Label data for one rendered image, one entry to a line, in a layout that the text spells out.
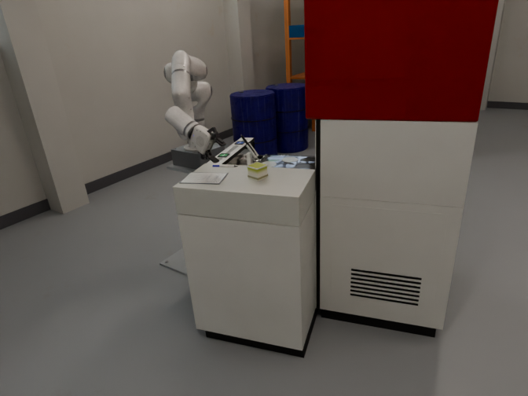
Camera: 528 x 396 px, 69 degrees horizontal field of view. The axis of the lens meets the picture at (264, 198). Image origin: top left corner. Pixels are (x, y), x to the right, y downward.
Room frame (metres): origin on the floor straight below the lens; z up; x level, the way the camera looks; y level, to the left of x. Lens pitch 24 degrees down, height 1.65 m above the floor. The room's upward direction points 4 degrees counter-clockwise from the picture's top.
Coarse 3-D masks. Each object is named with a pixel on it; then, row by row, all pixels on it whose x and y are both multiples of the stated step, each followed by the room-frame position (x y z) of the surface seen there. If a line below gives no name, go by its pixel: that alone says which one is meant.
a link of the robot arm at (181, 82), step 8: (176, 72) 1.91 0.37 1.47; (184, 72) 1.91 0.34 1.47; (176, 80) 1.87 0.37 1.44; (184, 80) 1.88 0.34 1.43; (176, 88) 1.84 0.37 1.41; (184, 88) 1.84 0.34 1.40; (176, 96) 1.83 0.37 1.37; (184, 96) 1.83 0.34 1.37; (176, 104) 1.85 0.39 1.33; (184, 104) 1.85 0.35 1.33; (192, 112) 1.87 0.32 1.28; (184, 136) 1.77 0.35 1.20
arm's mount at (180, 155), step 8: (216, 144) 2.58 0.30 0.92; (176, 152) 2.46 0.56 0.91; (184, 152) 2.42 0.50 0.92; (192, 152) 2.38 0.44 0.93; (216, 152) 2.48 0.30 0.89; (176, 160) 2.47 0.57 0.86; (184, 160) 2.42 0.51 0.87; (192, 160) 2.38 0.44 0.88; (200, 160) 2.35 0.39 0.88; (208, 160) 2.41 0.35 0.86; (192, 168) 2.38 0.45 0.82
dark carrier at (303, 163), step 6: (270, 156) 2.30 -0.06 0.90; (276, 156) 2.29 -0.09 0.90; (282, 156) 2.28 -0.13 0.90; (288, 156) 2.27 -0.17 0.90; (294, 156) 2.26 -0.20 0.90; (300, 156) 2.26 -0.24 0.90; (276, 162) 2.18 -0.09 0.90; (282, 162) 2.17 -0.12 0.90; (294, 162) 2.16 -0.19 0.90; (300, 162) 2.16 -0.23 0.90; (306, 162) 2.15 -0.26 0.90; (312, 162) 2.14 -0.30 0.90; (300, 168) 2.05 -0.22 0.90; (306, 168) 2.04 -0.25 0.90; (312, 168) 2.04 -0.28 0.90
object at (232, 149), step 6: (240, 138) 2.54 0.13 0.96; (246, 138) 2.53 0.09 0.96; (252, 138) 2.52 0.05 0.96; (246, 144) 2.40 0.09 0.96; (228, 150) 2.28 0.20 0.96; (234, 150) 2.28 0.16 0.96; (216, 156) 2.17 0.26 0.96; (228, 156) 2.16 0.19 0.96; (210, 162) 2.08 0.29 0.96; (222, 162) 2.07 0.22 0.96
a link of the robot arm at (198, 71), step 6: (174, 54) 2.00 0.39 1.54; (180, 54) 1.99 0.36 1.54; (186, 54) 2.01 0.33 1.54; (174, 60) 1.96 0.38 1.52; (180, 60) 1.96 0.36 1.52; (186, 60) 1.98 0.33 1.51; (192, 60) 2.09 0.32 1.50; (198, 60) 2.13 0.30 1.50; (174, 66) 1.94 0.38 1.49; (180, 66) 1.93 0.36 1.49; (186, 66) 1.95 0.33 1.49; (192, 66) 2.07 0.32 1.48; (198, 66) 2.11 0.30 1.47; (204, 66) 2.15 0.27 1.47; (192, 72) 2.07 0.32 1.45; (198, 72) 2.10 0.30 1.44; (204, 72) 2.13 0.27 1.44; (192, 78) 2.13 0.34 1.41; (198, 78) 2.13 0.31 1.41; (204, 78) 2.17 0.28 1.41
